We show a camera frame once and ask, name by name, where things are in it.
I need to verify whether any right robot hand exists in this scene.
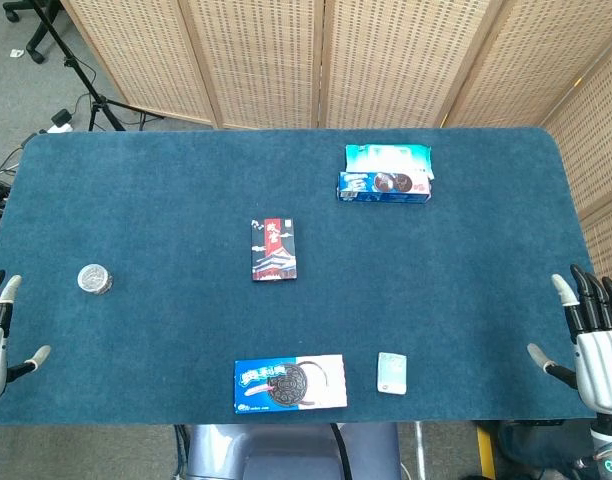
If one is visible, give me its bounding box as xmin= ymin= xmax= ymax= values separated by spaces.
xmin=527 ymin=263 xmax=612 ymax=414

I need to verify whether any small round clear jar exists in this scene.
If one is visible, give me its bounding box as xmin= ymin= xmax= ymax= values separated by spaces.
xmin=77 ymin=263 xmax=114 ymax=295

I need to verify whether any small blue Oreo box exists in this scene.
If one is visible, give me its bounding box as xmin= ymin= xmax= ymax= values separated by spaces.
xmin=336 ymin=171 xmax=434 ymax=204

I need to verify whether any large Oreo cookie box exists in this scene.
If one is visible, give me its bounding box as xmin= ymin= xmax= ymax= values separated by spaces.
xmin=233 ymin=353 xmax=348 ymax=414

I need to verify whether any red and black box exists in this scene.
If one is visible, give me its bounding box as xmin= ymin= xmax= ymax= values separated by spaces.
xmin=249 ymin=217 xmax=301 ymax=283

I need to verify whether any yellow bar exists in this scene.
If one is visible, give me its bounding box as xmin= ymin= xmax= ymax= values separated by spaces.
xmin=475 ymin=424 xmax=498 ymax=480

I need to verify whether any blue table mat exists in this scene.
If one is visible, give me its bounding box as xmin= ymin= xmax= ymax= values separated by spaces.
xmin=0 ymin=127 xmax=595 ymax=426

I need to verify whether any green tissue pack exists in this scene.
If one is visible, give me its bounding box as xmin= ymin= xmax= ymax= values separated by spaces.
xmin=376 ymin=351 xmax=408 ymax=395

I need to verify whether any woven folding screen panel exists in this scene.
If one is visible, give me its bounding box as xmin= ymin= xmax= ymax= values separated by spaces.
xmin=60 ymin=0 xmax=223 ymax=127
xmin=318 ymin=0 xmax=505 ymax=130
xmin=438 ymin=0 xmax=612 ymax=129
xmin=178 ymin=0 xmax=328 ymax=130
xmin=540 ymin=44 xmax=612 ymax=296

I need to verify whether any black tripod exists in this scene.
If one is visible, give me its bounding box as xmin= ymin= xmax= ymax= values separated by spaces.
xmin=28 ymin=0 xmax=165 ymax=132

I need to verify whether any grey robot torso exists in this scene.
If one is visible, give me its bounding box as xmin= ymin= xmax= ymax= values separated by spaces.
xmin=185 ymin=423 xmax=402 ymax=480

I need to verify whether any black office chair base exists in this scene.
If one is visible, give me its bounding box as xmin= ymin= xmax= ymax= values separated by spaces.
xmin=3 ymin=0 xmax=47 ymax=64

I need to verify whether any black torso cable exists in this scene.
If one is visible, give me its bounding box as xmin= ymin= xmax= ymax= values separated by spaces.
xmin=329 ymin=423 xmax=350 ymax=480

